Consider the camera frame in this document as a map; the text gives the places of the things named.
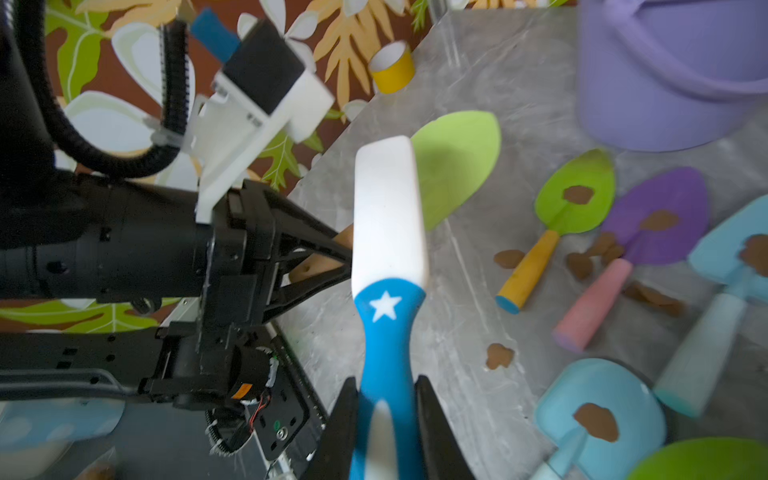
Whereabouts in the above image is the yellow tape roll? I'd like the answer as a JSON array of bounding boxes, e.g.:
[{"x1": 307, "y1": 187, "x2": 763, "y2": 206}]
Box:
[{"x1": 368, "y1": 41, "x2": 415, "y2": 94}]

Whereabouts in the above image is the green pointed trowel wooden handle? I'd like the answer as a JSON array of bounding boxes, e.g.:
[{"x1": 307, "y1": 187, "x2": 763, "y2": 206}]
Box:
[{"x1": 628, "y1": 437, "x2": 767, "y2": 480}]

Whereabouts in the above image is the light blue round trowel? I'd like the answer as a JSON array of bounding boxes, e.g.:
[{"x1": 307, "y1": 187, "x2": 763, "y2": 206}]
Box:
[{"x1": 531, "y1": 358, "x2": 667, "y2": 479}]

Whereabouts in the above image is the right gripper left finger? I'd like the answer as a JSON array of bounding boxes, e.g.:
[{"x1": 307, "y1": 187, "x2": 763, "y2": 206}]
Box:
[{"x1": 301, "y1": 377, "x2": 359, "y2": 480}]

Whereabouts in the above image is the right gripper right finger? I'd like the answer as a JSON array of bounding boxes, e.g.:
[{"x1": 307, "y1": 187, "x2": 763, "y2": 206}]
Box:
[{"x1": 415, "y1": 375, "x2": 475, "y2": 480}]

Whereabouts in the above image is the purple plastic bucket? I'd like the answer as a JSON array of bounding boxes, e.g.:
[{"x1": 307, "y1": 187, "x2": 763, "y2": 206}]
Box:
[{"x1": 577, "y1": 1, "x2": 767, "y2": 152}]

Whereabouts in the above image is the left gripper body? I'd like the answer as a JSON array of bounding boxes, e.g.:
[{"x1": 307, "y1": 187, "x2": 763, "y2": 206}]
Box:
[{"x1": 139, "y1": 181, "x2": 280, "y2": 410}]

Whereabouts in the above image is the purple trowel pink handle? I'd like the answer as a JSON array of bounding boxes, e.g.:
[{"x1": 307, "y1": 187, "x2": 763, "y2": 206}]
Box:
[{"x1": 552, "y1": 167, "x2": 709, "y2": 353}]

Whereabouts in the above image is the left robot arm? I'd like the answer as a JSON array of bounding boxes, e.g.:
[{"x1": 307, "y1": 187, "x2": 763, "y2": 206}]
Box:
[{"x1": 1, "y1": 1, "x2": 352, "y2": 410}]

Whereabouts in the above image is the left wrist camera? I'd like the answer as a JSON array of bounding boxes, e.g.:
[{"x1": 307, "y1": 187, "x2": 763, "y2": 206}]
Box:
[{"x1": 182, "y1": 8, "x2": 334, "y2": 224}]

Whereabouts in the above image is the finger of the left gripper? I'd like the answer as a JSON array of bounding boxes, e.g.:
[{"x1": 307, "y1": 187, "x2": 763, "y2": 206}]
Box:
[
  {"x1": 263, "y1": 267, "x2": 351, "y2": 324},
  {"x1": 272, "y1": 200, "x2": 352, "y2": 264}
]

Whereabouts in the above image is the green trowel yellow handle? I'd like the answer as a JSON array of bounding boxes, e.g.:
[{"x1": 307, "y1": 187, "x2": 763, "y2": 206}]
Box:
[{"x1": 496, "y1": 149, "x2": 616, "y2": 314}]

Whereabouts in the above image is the white brush blue handle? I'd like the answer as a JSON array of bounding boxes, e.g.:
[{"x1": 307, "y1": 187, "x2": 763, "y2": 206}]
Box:
[{"x1": 349, "y1": 136, "x2": 429, "y2": 479}]

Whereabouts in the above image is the green square trowel wooden handle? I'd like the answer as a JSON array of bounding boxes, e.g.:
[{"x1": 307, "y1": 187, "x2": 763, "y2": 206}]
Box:
[{"x1": 287, "y1": 110, "x2": 503, "y2": 284}]

